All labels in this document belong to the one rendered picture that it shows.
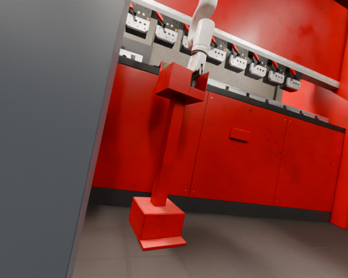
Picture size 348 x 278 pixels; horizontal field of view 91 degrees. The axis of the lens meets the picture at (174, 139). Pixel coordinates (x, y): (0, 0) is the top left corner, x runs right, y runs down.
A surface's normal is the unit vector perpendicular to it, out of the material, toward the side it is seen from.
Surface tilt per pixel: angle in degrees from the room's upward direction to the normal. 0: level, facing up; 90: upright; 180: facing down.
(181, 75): 90
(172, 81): 90
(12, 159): 90
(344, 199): 90
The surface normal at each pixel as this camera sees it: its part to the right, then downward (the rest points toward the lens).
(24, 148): 0.34, 0.04
